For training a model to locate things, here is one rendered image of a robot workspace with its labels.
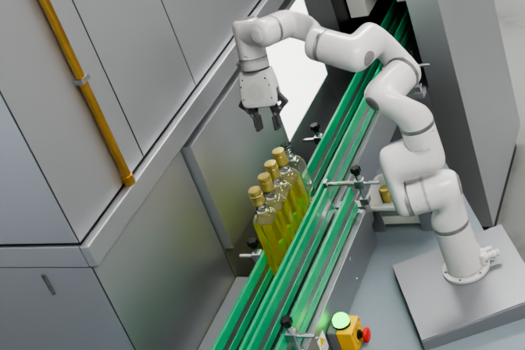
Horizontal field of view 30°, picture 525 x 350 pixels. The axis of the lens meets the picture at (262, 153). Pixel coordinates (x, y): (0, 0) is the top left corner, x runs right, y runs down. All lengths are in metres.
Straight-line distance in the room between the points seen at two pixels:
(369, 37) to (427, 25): 1.10
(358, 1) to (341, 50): 1.27
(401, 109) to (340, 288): 0.57
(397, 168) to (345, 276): 0.41
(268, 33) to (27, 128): 0.71
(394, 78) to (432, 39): 1.13
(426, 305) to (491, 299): 0.17
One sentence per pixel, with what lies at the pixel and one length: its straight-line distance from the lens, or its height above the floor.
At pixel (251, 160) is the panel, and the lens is 2.78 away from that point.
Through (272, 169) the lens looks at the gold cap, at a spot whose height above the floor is 1.15.
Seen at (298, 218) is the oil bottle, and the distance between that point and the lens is 2.70.
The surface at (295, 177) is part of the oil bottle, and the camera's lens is 2.69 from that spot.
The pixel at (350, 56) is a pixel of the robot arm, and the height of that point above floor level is 1.46.
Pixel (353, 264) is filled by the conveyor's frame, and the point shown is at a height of 0.83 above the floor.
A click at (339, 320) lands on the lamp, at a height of 0.85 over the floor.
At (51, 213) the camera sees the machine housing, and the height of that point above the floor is 1.48.
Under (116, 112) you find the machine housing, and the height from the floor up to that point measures 1.54.
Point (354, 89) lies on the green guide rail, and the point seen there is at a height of 0.94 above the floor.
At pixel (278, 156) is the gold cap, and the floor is 1.15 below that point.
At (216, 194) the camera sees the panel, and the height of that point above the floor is 1.15.
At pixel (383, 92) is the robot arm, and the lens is 2.31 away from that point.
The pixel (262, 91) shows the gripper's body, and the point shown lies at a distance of 2.56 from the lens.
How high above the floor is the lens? 2.49
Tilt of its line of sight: 30 degrees down
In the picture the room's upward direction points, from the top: 21 degrees counter-clockwise
